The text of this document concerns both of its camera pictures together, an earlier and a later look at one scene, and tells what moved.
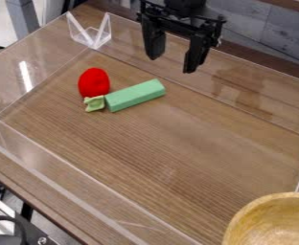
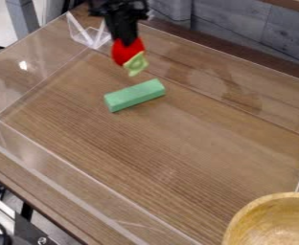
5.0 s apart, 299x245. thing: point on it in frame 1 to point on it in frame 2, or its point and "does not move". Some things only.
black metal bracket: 28,233 does not move
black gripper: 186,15 to 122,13
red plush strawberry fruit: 93,86 to 131,55
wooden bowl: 275,219 does not move
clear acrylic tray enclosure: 140,153 does not move
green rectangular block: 134,95 does not move
